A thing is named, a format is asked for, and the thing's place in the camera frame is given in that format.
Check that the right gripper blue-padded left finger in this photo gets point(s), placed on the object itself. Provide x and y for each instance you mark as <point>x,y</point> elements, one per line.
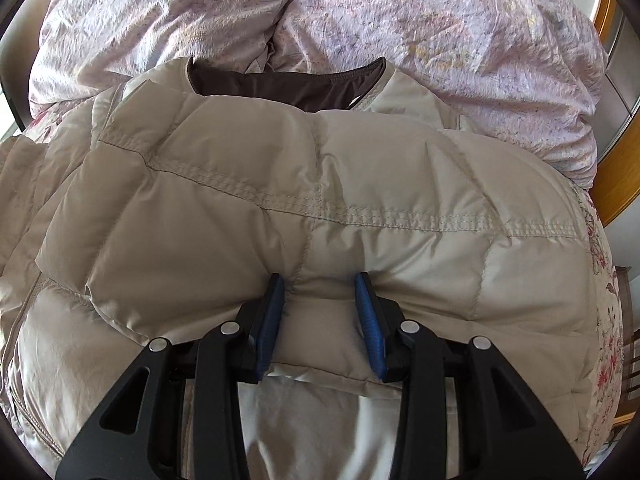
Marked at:
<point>136,430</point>

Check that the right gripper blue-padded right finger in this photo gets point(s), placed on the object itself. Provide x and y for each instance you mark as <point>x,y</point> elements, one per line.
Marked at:
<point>462,398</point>

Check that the beige quilted down jacket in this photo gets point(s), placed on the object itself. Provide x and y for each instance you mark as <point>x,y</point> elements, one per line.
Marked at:
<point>157,207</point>

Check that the floral red cream bedsheet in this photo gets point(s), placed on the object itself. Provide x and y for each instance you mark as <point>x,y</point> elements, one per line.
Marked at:
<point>607,374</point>

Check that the wooden white headboard shelf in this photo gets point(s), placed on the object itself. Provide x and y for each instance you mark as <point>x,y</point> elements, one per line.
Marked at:
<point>616,123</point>

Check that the pale purple crinkled duvet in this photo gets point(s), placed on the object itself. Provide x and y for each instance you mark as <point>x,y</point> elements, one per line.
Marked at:
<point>528,72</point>

